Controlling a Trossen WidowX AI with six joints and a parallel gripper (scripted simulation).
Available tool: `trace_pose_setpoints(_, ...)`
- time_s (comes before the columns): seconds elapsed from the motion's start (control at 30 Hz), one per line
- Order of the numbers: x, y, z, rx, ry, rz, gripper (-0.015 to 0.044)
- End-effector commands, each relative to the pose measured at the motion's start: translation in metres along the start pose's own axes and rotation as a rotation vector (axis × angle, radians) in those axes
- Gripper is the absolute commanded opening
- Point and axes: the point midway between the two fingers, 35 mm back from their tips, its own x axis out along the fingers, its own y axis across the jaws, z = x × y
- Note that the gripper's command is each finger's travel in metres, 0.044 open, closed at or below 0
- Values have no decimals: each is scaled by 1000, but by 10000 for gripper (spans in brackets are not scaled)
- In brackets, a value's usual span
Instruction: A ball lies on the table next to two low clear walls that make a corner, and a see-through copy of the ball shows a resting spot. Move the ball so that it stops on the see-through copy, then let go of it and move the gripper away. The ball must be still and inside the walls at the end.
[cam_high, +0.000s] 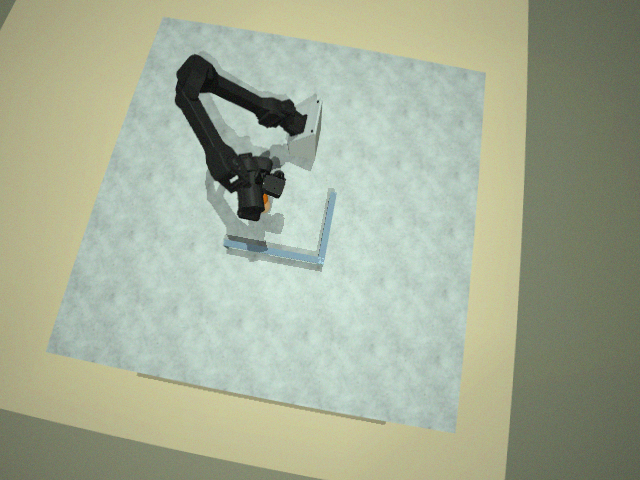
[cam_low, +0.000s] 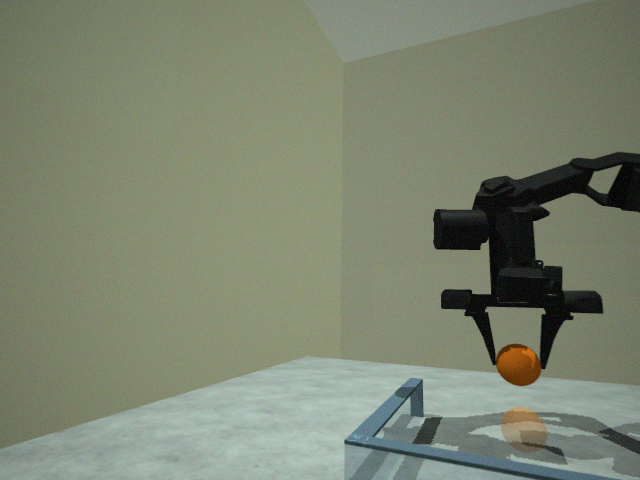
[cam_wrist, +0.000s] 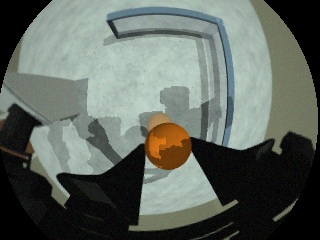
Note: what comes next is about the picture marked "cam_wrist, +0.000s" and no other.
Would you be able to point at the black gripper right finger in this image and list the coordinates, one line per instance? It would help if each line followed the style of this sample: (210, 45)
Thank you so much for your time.
(226, 168)

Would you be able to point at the blue-grey l-shaped wall trim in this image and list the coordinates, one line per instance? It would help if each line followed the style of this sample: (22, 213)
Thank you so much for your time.
(224, 41)

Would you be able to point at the clear l-shaped low wall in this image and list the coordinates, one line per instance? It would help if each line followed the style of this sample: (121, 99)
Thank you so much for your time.
(149, 24)

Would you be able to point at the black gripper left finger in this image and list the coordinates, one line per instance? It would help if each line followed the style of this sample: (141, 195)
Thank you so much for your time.
(120, 187)

